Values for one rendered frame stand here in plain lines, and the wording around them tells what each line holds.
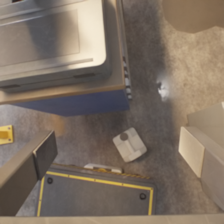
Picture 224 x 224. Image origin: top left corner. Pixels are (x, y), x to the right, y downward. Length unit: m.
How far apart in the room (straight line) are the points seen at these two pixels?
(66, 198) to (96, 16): 0.98
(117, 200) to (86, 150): 0.49
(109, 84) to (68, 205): 0.89
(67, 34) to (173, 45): 1.21
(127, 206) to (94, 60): 0.87
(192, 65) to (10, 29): 1.25
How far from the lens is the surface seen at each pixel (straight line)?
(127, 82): 0.73
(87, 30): 0.32
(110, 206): 1.05
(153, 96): 1.31
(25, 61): 0.34
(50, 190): 1.14
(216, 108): 0.85
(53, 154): 0.17
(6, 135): 1.68
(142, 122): 1.28
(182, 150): 0.17
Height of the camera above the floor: 1.27
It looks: 79 degrees down
